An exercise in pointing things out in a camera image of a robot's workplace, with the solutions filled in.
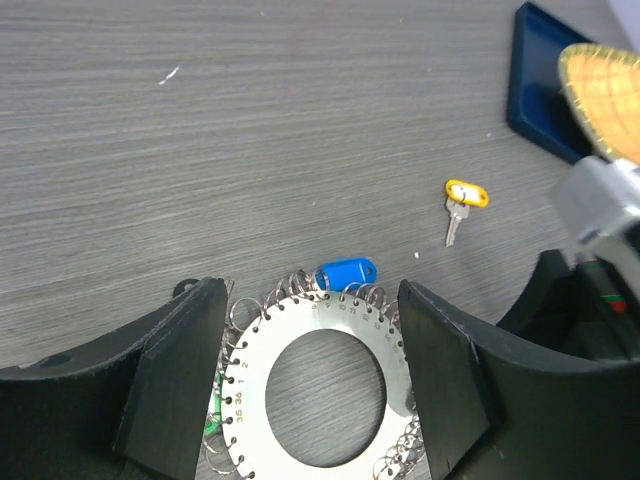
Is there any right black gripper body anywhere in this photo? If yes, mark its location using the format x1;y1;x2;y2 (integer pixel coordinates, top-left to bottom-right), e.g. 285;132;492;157
498;250;639;360

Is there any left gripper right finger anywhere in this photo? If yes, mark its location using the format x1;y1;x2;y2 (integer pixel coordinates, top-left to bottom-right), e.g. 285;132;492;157
398;280;639;479

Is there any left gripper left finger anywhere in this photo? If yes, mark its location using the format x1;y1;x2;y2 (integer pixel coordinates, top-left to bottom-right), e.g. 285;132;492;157
1;277;228;479

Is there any green key tag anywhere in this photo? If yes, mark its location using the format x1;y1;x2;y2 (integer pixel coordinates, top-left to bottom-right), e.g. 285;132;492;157
203;388;222;438

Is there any yellow key tag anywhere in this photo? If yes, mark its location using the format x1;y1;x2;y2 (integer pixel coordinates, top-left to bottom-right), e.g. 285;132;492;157
444;179;490;247

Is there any blue key tag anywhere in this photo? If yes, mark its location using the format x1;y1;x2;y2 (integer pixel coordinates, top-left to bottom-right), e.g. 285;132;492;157
314;257;378;291

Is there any black key fob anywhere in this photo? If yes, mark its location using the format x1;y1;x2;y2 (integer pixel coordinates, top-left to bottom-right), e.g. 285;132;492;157
172;278;199;298

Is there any blue metal tray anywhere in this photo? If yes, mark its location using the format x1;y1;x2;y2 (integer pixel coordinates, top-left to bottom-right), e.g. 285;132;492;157
506;1;593;165

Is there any yellow bamboo basket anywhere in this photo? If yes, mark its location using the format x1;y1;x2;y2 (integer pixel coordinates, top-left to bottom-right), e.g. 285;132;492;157
557;43;639;165

